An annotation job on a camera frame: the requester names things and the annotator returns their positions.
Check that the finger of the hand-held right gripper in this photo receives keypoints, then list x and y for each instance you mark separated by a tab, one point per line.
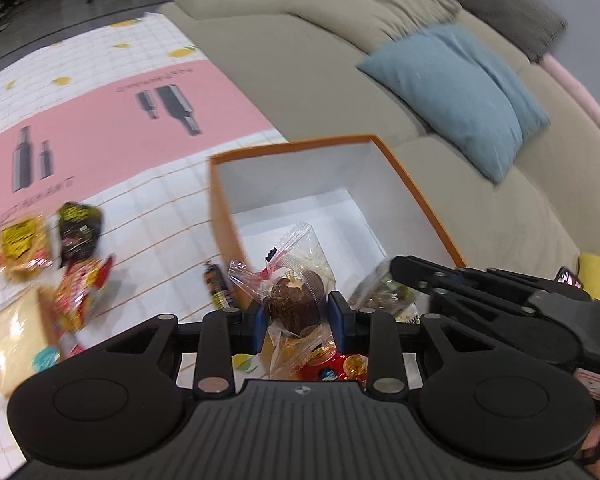
480	305
430	272

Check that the orange cardboard box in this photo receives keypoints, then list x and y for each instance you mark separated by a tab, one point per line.
225	230

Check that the beige textured cushion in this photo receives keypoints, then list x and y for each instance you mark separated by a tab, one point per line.
395	5

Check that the beige sofa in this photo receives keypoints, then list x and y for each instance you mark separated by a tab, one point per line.
305	60

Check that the grey cushion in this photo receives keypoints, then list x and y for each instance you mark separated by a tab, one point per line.
505	0

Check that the yellow label waffle packet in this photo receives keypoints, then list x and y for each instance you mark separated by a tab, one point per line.
22	242

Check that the bread packet teal label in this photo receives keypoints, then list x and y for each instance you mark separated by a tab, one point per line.
15	350

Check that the small black snack packet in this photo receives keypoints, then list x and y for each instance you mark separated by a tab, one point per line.
217	285

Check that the black egg snack packet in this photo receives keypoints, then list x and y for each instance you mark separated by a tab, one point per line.
77	230

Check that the pink cushion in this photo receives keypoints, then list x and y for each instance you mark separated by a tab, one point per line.
575	90

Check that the red cartoon snack packet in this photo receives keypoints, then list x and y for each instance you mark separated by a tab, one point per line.
337	367

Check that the red crispy snack packet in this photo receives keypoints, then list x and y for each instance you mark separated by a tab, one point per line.
80	292

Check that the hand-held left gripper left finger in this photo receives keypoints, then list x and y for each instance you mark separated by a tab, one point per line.
261	329

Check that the chocolate muffin clear packet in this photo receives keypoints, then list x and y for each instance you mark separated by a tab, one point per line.
292	296

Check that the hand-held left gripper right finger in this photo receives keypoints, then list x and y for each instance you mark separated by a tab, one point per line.
337	322

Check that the pink white printed tablecloth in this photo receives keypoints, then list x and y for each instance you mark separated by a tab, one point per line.
105	120

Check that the clear nut cookie packet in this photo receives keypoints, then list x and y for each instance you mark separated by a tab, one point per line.
380	292

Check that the blue pillow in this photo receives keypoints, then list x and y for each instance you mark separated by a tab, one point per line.
455	95

